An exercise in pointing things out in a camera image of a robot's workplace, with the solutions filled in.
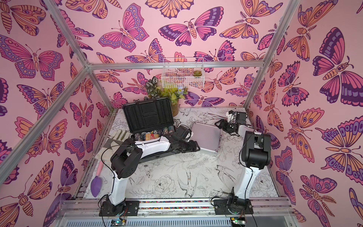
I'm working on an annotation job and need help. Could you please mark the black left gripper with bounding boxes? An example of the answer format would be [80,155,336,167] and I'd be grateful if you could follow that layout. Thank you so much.
[178,141,202,154]

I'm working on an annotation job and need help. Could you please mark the pink square poker case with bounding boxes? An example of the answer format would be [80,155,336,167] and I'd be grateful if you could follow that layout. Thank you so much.
[191,123,222,157]

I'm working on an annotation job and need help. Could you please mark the dark grey poker case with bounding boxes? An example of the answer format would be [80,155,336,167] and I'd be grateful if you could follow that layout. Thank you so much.
[122,97,199,164]

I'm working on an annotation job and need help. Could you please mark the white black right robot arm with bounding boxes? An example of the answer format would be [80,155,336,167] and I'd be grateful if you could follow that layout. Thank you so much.
[215,110,271,214]

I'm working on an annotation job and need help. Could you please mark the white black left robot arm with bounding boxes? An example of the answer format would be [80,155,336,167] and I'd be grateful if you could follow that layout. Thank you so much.
[107,126,200,209]

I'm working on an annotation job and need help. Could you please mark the colourful poker chips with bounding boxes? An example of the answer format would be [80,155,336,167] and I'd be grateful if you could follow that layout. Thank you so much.
[133,126,175,141]

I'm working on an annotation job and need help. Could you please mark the amber glass plant vase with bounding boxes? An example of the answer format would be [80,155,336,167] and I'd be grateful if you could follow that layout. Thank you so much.
[172,103,179,117]

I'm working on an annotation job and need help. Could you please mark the playing card deck box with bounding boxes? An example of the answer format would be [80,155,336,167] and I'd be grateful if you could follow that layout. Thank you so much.
[145,133,159,141]

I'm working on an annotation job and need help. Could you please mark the small green succulent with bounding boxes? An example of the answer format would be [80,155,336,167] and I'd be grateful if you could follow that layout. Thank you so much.
[192,70,203,77]

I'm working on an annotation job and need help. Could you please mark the artificial green leafy plant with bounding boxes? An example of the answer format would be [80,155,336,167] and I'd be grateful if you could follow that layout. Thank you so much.
[145,76,188,105]

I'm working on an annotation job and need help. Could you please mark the purple pink garden trowel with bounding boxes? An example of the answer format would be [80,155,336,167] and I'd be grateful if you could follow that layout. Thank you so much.
[90,161,104,198]

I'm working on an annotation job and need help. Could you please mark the white wire wall basket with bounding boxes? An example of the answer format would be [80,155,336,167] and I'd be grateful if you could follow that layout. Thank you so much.
[161,57,205,89]

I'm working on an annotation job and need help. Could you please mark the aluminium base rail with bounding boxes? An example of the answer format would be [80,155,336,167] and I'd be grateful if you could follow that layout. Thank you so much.
[53,197,299,227]

